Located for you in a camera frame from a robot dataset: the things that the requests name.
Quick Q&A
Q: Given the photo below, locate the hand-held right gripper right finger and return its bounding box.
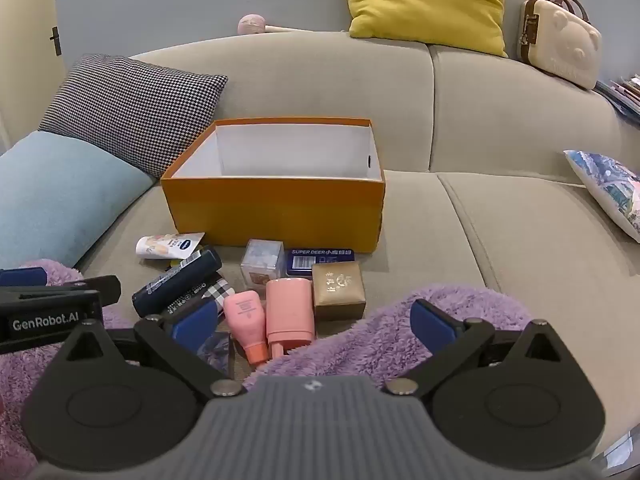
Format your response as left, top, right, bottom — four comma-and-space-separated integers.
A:
385, 299, 581, 398

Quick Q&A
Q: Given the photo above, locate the large pink bottle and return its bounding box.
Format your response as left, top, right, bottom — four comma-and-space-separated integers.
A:
265, 278, 316, 359

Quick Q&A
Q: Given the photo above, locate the printed picture pillow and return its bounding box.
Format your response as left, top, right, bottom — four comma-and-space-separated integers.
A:
564, 150, 640, 243

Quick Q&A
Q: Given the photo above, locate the orange cardboard box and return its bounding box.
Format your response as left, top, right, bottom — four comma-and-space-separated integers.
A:
160, 117, 387, 255

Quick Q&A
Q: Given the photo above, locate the dark blue tube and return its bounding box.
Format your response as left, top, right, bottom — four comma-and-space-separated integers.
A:
132, 247, 223, 318

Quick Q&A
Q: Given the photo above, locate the white cream tube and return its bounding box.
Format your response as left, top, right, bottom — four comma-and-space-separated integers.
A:
135, 232, 206, 261

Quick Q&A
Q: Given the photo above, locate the clear plastic box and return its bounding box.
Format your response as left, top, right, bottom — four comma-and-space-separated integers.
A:
240, 239, 287, 292

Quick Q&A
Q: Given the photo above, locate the beige sofa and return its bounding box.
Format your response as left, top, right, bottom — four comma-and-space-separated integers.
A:
0, 30, 640, 396

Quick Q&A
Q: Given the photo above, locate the houndstooth pillow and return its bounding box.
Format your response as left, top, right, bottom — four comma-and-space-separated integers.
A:
37, 54, 230, 180

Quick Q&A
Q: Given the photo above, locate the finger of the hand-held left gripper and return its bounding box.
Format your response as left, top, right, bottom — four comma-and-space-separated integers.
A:
0, 267, 49, 288
0, 275, 122, 307

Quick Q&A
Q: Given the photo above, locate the dark picture card box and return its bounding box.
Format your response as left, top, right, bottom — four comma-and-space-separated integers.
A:
197, 331, 236, 378

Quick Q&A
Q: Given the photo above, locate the plaid case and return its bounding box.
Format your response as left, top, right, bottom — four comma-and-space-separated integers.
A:
165, 272, 237, 317

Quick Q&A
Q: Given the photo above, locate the blue tin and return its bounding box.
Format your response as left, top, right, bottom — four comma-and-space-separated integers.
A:
285, 247, 357, 278

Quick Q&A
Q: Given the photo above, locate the pink round massage hammer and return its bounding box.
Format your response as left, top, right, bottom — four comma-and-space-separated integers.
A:
237, 14, 293, 37

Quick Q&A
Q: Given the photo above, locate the purple fluffy blanket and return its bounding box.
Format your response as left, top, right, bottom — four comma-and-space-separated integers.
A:
0, 259, 640, 480

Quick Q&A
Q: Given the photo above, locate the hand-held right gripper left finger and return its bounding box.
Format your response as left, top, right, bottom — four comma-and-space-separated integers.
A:
52, 299, 247, 398

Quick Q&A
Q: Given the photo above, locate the yellow pillow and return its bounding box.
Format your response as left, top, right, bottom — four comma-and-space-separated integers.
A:
341, 0, 508, 58

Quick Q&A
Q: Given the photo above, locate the stack of magazines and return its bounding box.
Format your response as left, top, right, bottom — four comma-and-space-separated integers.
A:
595, 74, 640, 126

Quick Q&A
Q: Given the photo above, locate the gold gift box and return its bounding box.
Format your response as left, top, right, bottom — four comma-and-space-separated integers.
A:
311, 261, 366, 322

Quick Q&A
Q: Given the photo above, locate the light blue pillow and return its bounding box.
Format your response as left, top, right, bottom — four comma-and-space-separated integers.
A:
0, 131, 156, 270

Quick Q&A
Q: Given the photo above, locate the cream bear suitcase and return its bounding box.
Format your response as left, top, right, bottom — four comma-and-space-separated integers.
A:
516, 0, 603, 91

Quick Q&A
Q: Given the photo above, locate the small pink bottle orange cap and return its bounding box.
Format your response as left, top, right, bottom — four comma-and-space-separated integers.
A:
223, 291, 271, 366

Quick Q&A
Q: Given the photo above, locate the cream door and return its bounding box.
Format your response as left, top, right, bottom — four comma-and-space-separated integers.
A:
0, 0, 66, 156

